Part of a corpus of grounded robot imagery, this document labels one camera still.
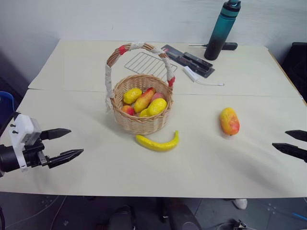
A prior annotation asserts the metal wire rack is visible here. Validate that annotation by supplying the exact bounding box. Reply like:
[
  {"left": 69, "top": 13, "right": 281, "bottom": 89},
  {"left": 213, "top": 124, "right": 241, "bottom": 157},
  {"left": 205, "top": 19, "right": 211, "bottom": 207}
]
[{"left": 124, "top": 52, "right": 178, "bottom": 81}]

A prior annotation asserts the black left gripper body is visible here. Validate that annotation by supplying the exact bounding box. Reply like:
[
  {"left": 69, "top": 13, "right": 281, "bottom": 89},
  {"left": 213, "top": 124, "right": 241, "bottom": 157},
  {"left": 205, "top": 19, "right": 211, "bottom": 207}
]
[{"left": 23, "top": 137, "right": 51, "bottom": 168}]

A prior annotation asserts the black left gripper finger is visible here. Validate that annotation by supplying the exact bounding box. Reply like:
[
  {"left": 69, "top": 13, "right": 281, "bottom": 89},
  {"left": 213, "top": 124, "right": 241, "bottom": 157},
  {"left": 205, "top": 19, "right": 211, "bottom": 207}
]
[
  {"left": 39, "top": 128, "right": 72, "bottom": 141},
  {"left": 48, "top": 149, "right": 84, "bottom": 169}
]

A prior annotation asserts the yellow banana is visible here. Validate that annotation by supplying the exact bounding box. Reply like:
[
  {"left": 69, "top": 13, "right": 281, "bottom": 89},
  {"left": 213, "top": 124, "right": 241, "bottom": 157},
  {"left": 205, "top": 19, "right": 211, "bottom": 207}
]
[{"left": 135, "top": 130, "right": 180, "bottom": 152}]

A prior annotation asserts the teal black water bottle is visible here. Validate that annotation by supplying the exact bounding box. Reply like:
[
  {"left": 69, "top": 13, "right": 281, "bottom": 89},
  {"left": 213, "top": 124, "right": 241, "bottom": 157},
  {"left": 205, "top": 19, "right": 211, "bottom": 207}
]
[{"left": 204, "top": 0, "right": 242, "bottom": 61}]

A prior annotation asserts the white shoe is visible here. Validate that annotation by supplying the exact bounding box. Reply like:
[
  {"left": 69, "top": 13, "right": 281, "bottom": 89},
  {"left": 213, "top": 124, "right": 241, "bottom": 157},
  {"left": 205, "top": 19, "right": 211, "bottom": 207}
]
[{"left": 232, "top": 198, "right": 248, "bottom": 210}]

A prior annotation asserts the yellow lemon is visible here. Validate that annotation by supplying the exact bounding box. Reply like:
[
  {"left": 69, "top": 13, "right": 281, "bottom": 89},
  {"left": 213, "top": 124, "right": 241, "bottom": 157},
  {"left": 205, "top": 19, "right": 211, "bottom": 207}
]
[
  {"left": 146, "top": 98, "right": 168, "bottom": 117},
  {"left": 123, "top": 88, "right": 143, "bottom": 104}
]

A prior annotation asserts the large orange yellow mango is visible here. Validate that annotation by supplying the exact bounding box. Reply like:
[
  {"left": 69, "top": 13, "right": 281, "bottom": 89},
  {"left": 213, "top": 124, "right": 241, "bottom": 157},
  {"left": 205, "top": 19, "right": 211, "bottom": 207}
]
[{"left": 219, "top": 107, "right": 241, "bottom": 136}]

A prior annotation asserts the black screwdriver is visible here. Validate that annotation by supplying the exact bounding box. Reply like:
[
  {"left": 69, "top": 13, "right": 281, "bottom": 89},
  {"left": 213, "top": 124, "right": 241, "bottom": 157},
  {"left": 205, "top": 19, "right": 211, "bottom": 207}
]
[{"left": 189, "top": 42, "right": 238, "bottom": 51}]

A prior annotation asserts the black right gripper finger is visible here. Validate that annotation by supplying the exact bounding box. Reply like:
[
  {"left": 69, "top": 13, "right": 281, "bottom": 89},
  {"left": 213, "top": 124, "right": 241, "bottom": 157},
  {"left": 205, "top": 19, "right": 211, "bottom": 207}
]
[
  {"left": 272, "top": 142, "right": 307, "bottom": 164},
  {"left": 285, "top": 130, "right": 307, "bottom": 143}
]

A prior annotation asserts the black tool package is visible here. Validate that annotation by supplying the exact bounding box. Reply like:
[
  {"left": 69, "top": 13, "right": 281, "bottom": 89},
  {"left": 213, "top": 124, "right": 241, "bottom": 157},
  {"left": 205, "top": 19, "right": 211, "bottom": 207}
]
[{"left": 161, "top": 44, "right": 216, "bottom": 79}]

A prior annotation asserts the wicker basket with handle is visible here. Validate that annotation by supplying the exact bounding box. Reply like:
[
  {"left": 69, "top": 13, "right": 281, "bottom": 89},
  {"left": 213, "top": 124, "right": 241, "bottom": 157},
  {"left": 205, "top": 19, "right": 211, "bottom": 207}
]
[{"left": 104, "top": 42, "right": 177, "bottom": 135}]

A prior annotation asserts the blue floor cable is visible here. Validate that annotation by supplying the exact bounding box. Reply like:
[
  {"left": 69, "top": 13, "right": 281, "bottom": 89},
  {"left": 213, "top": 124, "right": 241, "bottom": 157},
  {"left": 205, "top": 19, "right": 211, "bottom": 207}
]
[{"left": 290, "top": 211, "right": 307, "bottom": 220}]

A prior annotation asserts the pink peach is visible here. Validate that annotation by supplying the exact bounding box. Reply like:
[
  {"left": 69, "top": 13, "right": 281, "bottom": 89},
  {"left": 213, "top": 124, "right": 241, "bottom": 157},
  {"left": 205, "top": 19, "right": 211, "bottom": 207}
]
[{"left": 150, "top": 92, "right": 166, "bottom": 104}]

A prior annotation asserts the small red yellow peach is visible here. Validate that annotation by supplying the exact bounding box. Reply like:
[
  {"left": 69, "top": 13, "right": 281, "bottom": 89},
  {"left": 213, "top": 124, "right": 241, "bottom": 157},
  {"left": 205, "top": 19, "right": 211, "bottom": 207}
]
[{"left": 121, "top": 105, "right": 136, "bottom": 116}]

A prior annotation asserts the blue container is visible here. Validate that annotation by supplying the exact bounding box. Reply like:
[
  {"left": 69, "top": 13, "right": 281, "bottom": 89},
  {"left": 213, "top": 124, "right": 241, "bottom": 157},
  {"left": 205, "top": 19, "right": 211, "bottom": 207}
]
[{"left": 0, "top": 91, "right": 14, "bottom": 116}]

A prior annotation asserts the white adapter with cable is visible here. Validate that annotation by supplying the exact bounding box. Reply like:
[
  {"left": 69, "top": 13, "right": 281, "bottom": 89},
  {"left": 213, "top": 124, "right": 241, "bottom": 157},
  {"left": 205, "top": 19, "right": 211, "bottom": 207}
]
[{"left": 183, "top": 66, "right": 225, "bottom": 87}]

